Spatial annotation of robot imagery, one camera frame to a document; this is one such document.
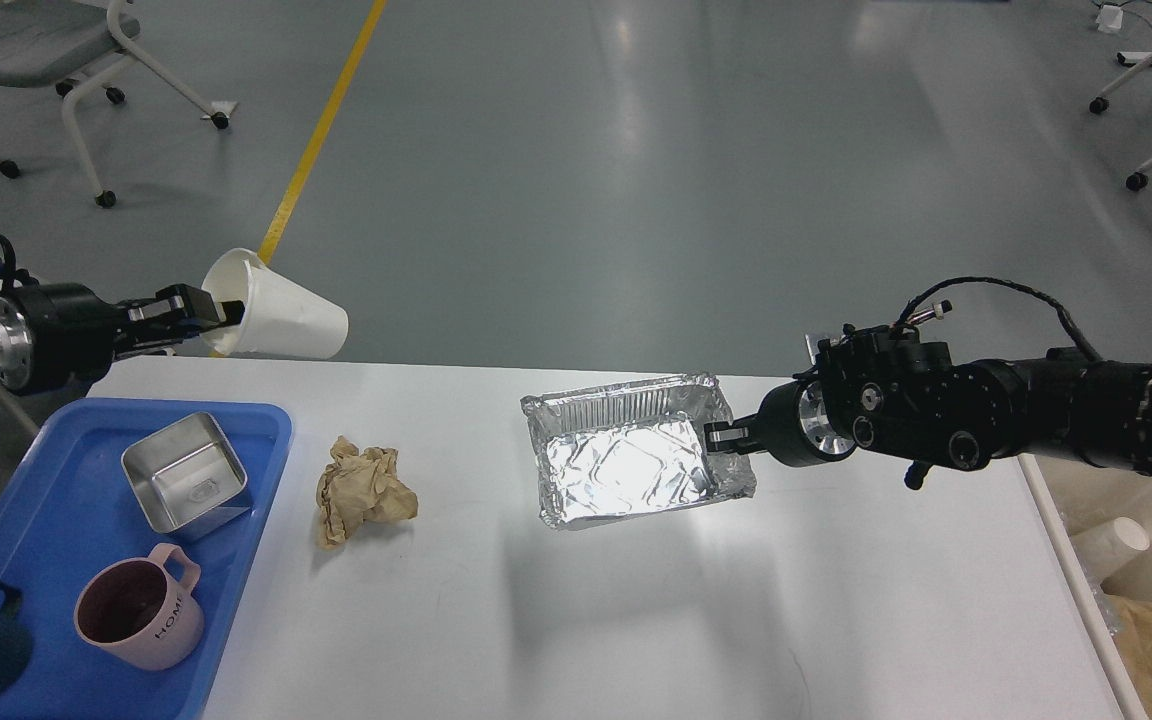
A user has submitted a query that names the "white power adapter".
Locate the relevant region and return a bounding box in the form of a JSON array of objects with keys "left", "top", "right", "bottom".
[{"left": 1094, "top": 1, "right": 1126, "bottom": 35}]

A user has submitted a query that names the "white paper cup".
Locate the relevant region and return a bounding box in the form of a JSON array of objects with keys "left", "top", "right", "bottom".
[{"left": 200, "top": 249, "right": 349, "bottom": 359}]

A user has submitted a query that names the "aluminium foil container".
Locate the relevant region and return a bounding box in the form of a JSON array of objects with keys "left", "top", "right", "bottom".
[{"left": 520, "top": 373, "right": 756, "bottom": 530}]

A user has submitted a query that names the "beige plastic bin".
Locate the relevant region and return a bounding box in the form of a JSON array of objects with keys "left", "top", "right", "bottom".
[{"left": 1020, "top": 455, "right": 1152, "bottom": 719}]

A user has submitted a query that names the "stainless steel rectangular tray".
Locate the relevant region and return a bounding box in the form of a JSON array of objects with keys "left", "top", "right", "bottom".
[{"left": 122, "top": 414, "right": 253, "bottom": 544}]

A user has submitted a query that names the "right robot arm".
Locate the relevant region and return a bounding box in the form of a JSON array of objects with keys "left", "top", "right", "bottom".
[{"left": 703, "top": 281, "right": 1152, "bottom": 488}]

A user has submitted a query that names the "grey office chair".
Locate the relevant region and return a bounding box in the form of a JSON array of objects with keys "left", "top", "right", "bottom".
[{"left": 0, "top": 1, "right": 230, "bottom": 209}]

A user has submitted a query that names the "blue plastic tray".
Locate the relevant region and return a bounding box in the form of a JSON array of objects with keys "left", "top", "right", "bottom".
[{"left": 0, "top": 397, "right": 293, "bottom": 719}]

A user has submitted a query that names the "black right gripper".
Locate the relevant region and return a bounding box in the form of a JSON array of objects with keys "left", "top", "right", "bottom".
[{"left": 702, "top": 381, "right": 856, "bottom": 468}]

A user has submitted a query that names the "pink HOME mug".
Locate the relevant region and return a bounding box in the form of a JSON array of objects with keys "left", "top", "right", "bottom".
[{"left": 71, "top": 543, "right": 206, "bottom": 673}]

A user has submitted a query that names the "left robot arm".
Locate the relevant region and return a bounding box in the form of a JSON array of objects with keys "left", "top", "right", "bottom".
[{"left": 0, "top": 234, "right": 247, "bottom": 396}]

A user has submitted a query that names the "small white cup in bin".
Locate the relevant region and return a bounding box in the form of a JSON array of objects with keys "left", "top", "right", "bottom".
[{"left": 1070, "top": 516, "right": 1152, "bottom": 584}]

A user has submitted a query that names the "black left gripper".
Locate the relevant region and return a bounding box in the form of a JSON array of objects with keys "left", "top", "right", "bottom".
[{"left": 0, "top": 283, "right": 244, "bottom": 396}]

